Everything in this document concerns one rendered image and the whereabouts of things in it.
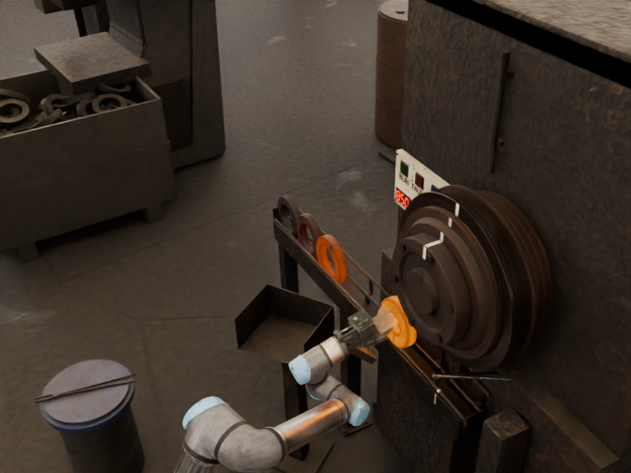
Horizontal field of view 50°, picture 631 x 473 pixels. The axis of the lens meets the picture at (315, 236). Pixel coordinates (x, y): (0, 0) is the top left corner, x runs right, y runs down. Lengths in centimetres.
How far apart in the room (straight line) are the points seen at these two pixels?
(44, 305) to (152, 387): 86
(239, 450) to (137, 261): 225
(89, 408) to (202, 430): 79
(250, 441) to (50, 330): 197
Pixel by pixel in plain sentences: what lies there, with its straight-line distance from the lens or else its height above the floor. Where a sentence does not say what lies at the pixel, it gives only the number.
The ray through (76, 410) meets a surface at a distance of 251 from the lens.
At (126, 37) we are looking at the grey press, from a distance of 447.
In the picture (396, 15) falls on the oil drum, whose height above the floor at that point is 88.
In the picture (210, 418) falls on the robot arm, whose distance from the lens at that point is 178.
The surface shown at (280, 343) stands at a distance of 234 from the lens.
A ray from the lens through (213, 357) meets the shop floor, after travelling 318.
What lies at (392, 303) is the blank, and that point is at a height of 89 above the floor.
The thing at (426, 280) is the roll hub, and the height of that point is 117.
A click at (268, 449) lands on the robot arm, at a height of 83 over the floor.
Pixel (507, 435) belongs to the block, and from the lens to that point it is 186.
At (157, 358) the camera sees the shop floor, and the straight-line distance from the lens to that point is 323.
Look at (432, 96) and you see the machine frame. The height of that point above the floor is 146.
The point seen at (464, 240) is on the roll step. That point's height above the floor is 128.
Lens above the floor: 221
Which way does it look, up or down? 35 degrees down
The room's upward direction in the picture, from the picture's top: 2 degrees counter-clockwise
